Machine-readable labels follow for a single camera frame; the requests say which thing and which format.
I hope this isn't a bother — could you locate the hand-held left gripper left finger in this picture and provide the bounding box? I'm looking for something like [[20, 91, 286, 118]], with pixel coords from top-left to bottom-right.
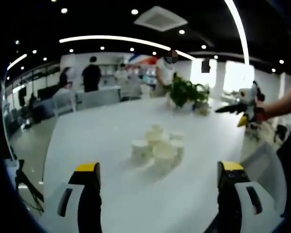
[[40, 162, 103, 233]]

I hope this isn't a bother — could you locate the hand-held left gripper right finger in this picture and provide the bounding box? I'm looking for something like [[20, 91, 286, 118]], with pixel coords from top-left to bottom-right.
[[217, 160, 284, 233]]

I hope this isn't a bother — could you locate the cluster of white paper cups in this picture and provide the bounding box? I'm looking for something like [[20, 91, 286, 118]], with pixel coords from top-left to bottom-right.
[[131, 124, 185, 174]]

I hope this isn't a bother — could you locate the green potted plant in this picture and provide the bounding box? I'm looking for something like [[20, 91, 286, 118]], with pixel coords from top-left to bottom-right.
[[168, 72, 210, 112]]

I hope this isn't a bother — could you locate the white chair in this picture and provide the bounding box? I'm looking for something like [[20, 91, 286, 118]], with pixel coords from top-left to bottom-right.
[[241, 141, 287, 218], [75, 87, 122, 110]]

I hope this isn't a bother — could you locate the black tripod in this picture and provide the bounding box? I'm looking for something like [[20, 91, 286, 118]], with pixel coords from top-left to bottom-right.
[[14, 159, 45, 215]]

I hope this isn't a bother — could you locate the curved ceiling light strip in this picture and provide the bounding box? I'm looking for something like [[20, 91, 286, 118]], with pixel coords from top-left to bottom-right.
[[59, 35, 197, 61], [224, 0, 251, 65]]

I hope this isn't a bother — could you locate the white table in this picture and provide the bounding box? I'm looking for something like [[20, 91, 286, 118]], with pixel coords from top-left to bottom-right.
[[42, 96, 277, 233]]

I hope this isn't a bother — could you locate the black monitor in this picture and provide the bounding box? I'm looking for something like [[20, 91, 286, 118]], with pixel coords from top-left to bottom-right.
[[37, 84, 60, 100]]

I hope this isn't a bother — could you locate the ceiling air vent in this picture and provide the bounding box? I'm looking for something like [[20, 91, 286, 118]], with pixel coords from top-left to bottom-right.
[[133, 6, 189, 33]]

